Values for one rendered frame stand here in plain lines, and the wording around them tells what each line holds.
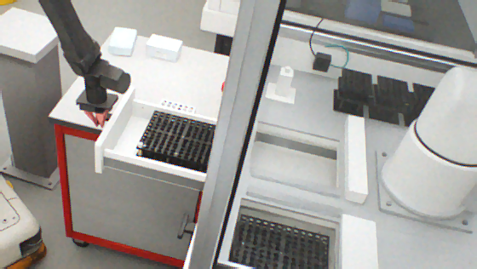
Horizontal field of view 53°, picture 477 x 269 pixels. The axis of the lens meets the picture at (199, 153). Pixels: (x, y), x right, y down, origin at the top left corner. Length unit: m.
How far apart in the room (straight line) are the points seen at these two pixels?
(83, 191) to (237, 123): 1.33
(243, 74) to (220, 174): 0.17
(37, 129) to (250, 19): 1.83
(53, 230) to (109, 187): 0.56
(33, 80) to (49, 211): 0.63
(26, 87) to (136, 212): 0.72
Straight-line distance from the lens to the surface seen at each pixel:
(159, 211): 1.82
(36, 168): 2.48
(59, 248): 2.23
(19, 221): 1.98
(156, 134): 1.38
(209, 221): 0.76
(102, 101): 1.33
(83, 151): 1.73
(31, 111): 2.23
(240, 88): 0.58
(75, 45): 1.17
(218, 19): 2.06
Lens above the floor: 1.81
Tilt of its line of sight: 43 degrees down
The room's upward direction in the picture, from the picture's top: 10 degrees clockwise
